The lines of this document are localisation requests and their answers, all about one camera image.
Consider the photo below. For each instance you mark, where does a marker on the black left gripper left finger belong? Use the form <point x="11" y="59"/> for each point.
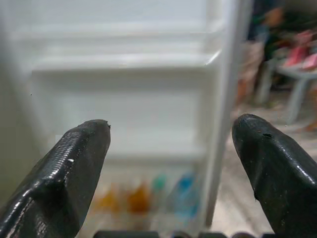
<point x="62" y="173"/>

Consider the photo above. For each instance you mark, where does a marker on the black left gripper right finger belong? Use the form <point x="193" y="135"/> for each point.
<point x="277" y="173"/>

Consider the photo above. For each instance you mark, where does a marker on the white fridge door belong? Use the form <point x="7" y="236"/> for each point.
<point x="128" y="86"/>

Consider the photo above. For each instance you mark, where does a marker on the orange drink bottle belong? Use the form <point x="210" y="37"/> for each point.
<point x="138" y="198"/>

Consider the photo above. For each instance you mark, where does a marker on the blue drink bottle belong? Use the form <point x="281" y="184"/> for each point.
<point x="184" y="193"/>

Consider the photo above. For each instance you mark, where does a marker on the white plastic table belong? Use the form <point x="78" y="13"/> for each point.
<point x="299" y="77"/>

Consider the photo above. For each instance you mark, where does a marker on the pink lidded water bottle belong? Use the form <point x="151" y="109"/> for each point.
<point x="296" y="55"/>

